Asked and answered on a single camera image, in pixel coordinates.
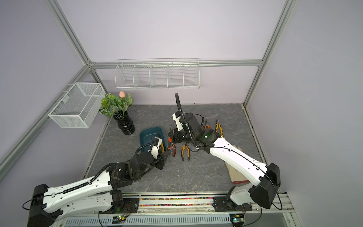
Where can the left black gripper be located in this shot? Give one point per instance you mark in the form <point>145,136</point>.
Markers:
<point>161,160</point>

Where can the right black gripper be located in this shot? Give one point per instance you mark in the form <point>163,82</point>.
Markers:
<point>176,131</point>

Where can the yellow grey open-jaw pliers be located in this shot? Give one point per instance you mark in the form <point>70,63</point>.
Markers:
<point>185,153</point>

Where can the orange black long-nose pliers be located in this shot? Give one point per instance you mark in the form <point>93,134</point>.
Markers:
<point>171,145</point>

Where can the teal plastic storage box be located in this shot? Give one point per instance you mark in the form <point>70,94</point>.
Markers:
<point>148,135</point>

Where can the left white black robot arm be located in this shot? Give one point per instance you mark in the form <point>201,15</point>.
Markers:
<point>101,192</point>

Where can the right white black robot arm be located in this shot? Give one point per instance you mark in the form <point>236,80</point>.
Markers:
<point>264,180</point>

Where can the beige work glove red cuff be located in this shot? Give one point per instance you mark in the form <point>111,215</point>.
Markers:
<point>235,176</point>

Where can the green plant in black vase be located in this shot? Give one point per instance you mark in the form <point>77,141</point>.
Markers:
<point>116,107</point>

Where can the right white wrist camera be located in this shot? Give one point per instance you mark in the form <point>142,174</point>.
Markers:
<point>176,118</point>

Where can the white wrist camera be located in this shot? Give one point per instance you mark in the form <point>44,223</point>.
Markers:
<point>176,118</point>
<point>156,147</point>

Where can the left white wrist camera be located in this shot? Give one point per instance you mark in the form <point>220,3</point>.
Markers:
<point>156,147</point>

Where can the aluminium front rail frame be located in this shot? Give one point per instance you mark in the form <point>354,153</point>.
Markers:
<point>188,210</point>

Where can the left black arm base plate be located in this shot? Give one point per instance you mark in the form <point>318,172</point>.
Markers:
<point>130,205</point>

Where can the long white wire wall basket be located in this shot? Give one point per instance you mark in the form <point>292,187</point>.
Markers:
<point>172,73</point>

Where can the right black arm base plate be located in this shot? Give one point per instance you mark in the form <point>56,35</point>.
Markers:
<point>222,204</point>

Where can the small white wire side basket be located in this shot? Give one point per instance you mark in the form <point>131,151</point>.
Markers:
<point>79,106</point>

